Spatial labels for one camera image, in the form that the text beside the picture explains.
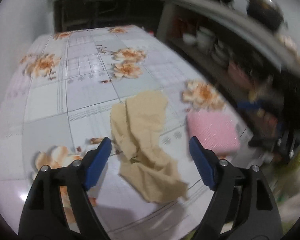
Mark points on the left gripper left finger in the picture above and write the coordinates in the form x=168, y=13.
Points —
x=57, y=205

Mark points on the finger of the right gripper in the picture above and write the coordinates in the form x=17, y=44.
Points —
x=247, y=105

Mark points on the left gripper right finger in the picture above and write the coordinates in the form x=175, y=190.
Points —
x=242, y=206

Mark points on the grey kitchen counter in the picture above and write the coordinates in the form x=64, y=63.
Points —
x=247, y=28

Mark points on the pink plastic basin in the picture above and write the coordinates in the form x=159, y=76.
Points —
x=239, y=77

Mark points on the pink scrub sponge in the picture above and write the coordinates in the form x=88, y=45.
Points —
x=215, y=131

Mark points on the stack of white dishes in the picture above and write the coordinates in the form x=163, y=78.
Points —
x=205, y=39

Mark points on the white bowl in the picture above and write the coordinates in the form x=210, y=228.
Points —
x=189, y=39

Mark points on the black pot with lid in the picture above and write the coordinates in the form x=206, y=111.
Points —
x=267, y=12

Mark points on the beige cloth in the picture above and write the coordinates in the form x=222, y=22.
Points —
x=136, y=125

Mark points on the floral tablecloth table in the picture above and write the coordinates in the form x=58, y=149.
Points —
x=99, y=69

